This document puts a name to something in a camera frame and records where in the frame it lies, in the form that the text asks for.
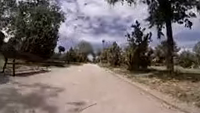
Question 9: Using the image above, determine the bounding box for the row of distant trees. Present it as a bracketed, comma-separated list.
[56, 31, 200, 73]

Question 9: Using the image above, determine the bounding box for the pale dirt path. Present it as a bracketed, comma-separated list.
[0, 56, 200, 113]

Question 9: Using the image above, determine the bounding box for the dark bushy tree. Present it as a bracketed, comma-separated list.
[122, 19, 156, 74]

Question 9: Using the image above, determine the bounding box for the tall dark-trunk tree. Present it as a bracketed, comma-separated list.
[101, 0, 200, 77]

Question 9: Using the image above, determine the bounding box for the group of leafy trees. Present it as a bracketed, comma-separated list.
[0, 0, 67, 63]

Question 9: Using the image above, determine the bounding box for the dry grass strip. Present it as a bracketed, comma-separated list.
[96, 60, 200, 113]

